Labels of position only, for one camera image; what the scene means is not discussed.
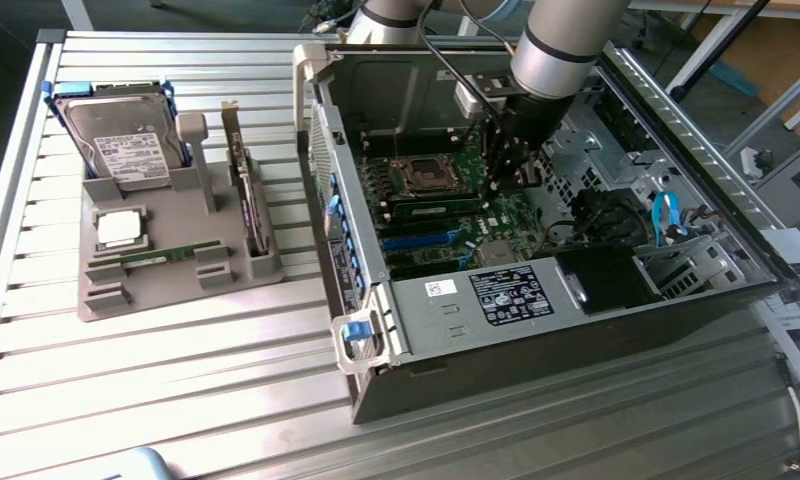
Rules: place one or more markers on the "grey parts rack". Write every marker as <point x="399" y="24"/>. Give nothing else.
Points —
<point x="174" y="235"/>

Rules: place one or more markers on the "silver power supply unit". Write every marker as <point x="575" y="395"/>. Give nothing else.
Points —
<point x="481" y="305"/>

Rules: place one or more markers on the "hard disk drive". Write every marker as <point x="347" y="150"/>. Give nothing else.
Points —
<point x="123" y="138"/>

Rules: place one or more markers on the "green RAM stick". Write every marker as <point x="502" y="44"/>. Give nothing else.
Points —
<point x="168" y="253"/>

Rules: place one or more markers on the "graphics card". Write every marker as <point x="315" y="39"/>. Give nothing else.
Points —
<point x="246" y="185"/>

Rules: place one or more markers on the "open black PC case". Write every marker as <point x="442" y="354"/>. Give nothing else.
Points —
<point x="541" y="220"/>

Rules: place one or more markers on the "silver CPU chip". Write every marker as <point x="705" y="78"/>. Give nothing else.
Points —
<point x="120" y="230"/>

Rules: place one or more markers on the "printed paper sheet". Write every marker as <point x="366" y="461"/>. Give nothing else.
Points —
<point x="798" y="300"/>

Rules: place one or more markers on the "blue disk carrier bracket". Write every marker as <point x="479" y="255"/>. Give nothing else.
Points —
<point x="59" y="98"/>

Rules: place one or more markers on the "green motherboard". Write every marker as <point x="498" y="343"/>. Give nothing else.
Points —
<point x="441" y="210"/>

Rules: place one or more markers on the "installed RAM stick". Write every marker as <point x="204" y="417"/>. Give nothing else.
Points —
<point x="434" y="211"/>

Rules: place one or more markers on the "blue expansion slot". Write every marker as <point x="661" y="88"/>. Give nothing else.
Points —
<point x="422" y="240"/>

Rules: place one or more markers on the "light blue object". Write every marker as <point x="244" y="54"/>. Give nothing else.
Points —
<point x="128" y="465"/>

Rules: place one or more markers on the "cardboard box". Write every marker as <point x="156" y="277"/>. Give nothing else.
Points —
<point x="761" y="50"/>

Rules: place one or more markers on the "white power strip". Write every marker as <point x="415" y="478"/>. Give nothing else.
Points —
<point x="755" y="161"/>

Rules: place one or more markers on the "CPU socket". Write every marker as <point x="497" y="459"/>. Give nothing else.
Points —
<point x="427" y="173"/>

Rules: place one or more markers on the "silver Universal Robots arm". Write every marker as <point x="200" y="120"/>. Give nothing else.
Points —
<point x="561" y="45"/>

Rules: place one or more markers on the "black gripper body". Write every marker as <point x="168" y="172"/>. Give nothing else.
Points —
<point x="529" y="131"/>

